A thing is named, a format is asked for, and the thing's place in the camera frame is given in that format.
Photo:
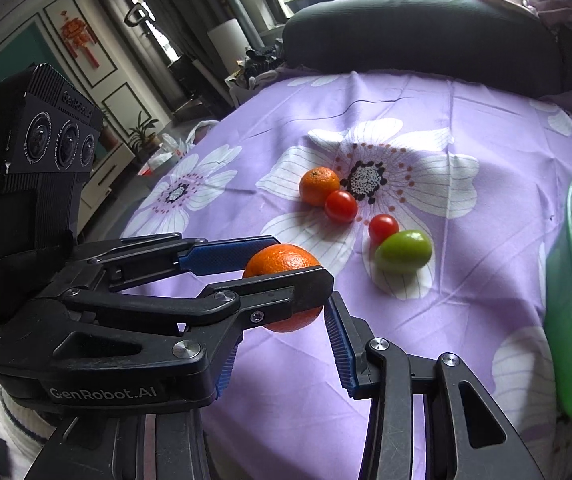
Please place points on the green oval fruit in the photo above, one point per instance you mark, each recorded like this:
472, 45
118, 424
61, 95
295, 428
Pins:
403, 252

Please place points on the black tangled item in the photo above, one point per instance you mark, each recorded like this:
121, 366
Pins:
263, 60

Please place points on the potted green plant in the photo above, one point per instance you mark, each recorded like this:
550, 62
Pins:
143, 135

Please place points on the small orange mandarin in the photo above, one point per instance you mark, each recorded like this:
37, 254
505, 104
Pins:
318, 185

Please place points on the dark grey long cushion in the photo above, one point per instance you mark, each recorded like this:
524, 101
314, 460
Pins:
416, 40

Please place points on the white cabinet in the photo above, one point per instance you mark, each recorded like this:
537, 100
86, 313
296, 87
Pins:
110, 175

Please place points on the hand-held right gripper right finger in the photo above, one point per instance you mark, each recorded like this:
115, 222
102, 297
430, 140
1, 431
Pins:
341, 355

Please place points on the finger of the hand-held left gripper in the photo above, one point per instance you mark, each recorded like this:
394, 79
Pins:
276, 292
215, 255

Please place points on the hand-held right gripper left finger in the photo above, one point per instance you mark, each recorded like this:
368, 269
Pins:
226, 370

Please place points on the purple floral bed sheet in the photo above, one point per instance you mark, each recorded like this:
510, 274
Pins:
466, 300

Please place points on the large orange mandarin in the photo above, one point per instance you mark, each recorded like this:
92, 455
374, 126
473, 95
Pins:
281, 260

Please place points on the grey curtain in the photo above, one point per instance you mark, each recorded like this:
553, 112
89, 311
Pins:
165, 5

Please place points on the red knot wall decoration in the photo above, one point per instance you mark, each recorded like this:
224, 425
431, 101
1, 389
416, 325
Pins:
79, 35

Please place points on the red cherry tomato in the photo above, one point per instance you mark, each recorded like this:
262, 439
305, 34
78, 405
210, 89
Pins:
341, 206
383, 228

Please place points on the white cylindrical object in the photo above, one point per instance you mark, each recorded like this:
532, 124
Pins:
226, 42

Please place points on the white plastic bag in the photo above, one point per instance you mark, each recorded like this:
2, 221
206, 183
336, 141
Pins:
175, 147

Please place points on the person's left forearm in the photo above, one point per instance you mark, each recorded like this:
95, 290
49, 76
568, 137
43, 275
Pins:
20, 432

